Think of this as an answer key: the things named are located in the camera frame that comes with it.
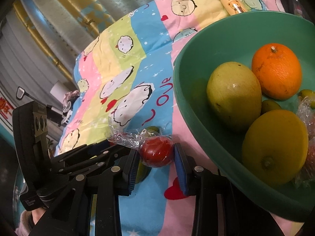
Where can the clutter pile with cup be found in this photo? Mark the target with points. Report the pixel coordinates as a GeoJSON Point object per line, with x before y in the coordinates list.
{"type": "Point", "coordinates": [67, 99]}

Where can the grey-green curtain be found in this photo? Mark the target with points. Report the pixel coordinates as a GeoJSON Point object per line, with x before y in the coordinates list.
{"type": "Point", "coordinates": [40, 40]}

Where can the green plastic bowl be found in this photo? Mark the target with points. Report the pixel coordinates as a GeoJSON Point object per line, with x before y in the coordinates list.
{"type": "Point", "coordinates": [237, 38]}

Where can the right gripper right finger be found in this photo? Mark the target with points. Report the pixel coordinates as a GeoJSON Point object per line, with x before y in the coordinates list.
{"type": "Point", "coordinates": [220, 208]}

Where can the person's left hand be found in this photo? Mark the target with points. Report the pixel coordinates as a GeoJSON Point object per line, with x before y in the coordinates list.
{"type": "Point", "coordinates": [37, 214]}

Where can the yellow-green pear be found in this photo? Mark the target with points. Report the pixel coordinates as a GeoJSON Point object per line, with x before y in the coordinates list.
{"type": "Point", "coordinates": [234, 94]}

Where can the red tomato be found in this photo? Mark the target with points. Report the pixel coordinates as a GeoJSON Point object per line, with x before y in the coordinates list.
{"type": "Point", "coordinates": [155, 151]}

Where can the white cabinet with red ornament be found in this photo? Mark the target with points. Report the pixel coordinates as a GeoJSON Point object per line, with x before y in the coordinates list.
{"type": "Point", "coordinates": [6, 111]}

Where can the desk lamp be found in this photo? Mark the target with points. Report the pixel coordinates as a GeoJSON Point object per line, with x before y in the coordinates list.
{"type": "Point", "coordinates": [21, 93]}

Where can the orange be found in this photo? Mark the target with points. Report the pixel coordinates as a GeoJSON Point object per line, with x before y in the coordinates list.
{"type": "Point", "coordinates": [278, 71]}

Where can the colourful cartoon bedsheet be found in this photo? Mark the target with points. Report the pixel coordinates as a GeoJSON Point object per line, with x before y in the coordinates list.
{"type": "Point", "coordinates": [125, 78]}

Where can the green olive fruit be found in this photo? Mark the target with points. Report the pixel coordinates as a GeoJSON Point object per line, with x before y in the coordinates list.
{"type": "Point", "coordinates": [143, 172]}
{"type": "Point", "coordinates": [152, 131]}
{"type": "Point", "coordinates": [269, 105]}

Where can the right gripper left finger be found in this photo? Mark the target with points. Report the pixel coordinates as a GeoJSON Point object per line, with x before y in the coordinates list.
{"type": "Point", "coordinates": [70, 213]}

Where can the yellow lemon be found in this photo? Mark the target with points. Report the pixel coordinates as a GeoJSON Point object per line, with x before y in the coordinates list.
{"type": "Point", "coordinates": [275, 147]}

